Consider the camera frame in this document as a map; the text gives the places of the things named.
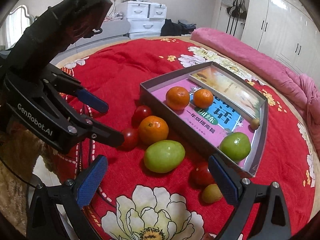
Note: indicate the pink quilt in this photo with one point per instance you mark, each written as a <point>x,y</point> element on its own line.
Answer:
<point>299,89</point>

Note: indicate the pink Chinese workbook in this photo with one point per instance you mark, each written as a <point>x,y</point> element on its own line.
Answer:
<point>214,123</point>

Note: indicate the orange mandarin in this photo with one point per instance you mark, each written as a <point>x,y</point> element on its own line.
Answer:
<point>177,98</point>
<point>203,98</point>
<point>153,129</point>

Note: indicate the brown longan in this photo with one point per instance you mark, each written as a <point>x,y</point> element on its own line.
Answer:
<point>211,194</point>
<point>254,124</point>

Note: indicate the white drawer cabinet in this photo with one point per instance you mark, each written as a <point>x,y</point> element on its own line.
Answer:
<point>146,19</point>

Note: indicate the grey shallow box tray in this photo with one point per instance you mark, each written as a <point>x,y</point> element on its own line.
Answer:
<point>201,144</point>

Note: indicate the black clothes pile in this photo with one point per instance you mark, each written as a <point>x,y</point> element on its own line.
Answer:
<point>182,27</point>

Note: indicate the green fruit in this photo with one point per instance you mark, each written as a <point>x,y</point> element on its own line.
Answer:
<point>236,146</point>
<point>164,156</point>

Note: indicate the red cherry tomato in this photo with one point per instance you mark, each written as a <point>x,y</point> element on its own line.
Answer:
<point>140,114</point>
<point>131,139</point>
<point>201,175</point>

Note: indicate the grey white bench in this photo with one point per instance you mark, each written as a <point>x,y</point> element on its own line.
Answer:
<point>112,31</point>

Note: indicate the hanging bags on door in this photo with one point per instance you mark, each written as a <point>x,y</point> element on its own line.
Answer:
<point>237,12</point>

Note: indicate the red floral blanket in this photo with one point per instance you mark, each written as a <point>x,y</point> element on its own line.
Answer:
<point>135,203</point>

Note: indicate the sunflower cover book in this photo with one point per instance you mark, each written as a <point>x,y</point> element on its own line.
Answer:
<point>229,89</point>

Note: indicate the white wardrobe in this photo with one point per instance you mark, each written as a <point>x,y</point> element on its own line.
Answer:
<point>284,31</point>

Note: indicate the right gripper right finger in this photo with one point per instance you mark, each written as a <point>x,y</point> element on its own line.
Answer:
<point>272,220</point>

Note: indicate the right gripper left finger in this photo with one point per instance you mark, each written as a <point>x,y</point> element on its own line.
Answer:
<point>55,212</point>

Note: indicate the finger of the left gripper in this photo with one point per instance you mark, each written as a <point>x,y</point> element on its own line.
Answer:
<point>65,127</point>
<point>66,84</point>

